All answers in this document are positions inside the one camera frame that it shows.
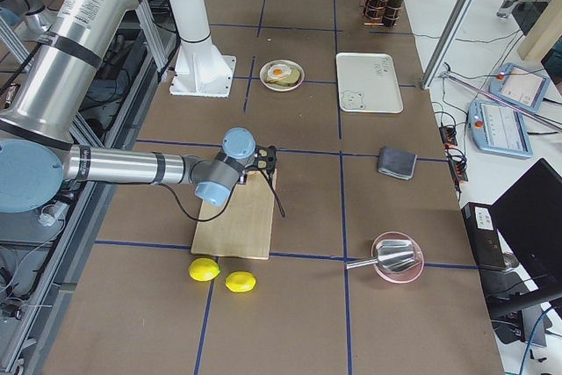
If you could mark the bottom bread slice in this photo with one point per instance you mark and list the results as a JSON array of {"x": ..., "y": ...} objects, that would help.
[{"x": 288, "y": 81}]

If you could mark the aluminium frame post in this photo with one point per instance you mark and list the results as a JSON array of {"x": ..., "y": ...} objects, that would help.
[{"x": 449, "y": 33}]

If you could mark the pink grabber stick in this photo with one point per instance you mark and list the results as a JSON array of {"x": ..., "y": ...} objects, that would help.
[{"x": 531, "y": 115}]

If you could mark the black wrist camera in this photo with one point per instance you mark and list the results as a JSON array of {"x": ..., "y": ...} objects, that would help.
[{"x": 265, "y": 158}]

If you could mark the blue teach pendant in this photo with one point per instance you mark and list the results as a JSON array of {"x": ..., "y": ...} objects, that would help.
[
  {"x": 499, "y": 130},
  {"x": 520, "y": 86}
]

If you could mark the whole yellow lemon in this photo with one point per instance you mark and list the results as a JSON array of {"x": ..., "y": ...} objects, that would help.
[{"x": 203, "y": 269}]

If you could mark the black power strip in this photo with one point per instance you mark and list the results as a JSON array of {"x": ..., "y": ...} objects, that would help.
[{"x": 455, "y": 156}]

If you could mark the white round plate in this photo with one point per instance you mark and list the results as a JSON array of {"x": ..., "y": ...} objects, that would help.
[{"x": 263, "y": 70}]

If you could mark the pink bowl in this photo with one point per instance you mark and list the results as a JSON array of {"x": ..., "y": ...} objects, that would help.
[{"x": 406, "y": 276}]

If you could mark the black box device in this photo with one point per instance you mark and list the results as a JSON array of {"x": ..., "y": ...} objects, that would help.
[{"x": 483, "y": 237}]

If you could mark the white camera stand post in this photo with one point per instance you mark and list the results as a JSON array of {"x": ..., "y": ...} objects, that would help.
[{"x": 200, "y": 70}]

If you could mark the grey folded cloth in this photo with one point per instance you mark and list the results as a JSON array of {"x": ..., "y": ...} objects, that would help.
[{"x": 396, "y": 163}]

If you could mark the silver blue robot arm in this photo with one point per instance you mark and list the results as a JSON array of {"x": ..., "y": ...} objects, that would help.
[
  {"x": 37, "y": 151},
  {"x": 27, "y": 18}
]

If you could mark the metal scoop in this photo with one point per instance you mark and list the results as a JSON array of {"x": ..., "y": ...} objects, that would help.
[{"x": 391, "y": 256}]

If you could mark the far blue teach pendant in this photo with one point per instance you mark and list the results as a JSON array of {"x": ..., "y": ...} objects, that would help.
[{"x": 520, "y": 86}]

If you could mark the copper wire bottle rack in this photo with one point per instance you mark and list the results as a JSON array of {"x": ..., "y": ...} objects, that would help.
[{"x": 382, "y": 12}]

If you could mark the near blue teach pendant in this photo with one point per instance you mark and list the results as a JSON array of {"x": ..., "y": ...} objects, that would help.
[{"x": 499, "y": 130}]

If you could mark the black laptop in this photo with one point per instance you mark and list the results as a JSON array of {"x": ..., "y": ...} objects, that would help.
[{"x": 528, "y": 216}]

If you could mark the cream bear tray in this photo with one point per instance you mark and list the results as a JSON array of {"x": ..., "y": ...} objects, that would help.
[{"x": 367, "y": 83}]

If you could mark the wooden cutting board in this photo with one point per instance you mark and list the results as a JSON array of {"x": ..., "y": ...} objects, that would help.
[{"x": 244, "y": 229}]

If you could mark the fried egg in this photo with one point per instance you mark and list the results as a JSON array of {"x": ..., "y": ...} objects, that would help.
[{"x": 278, "y": 71}]

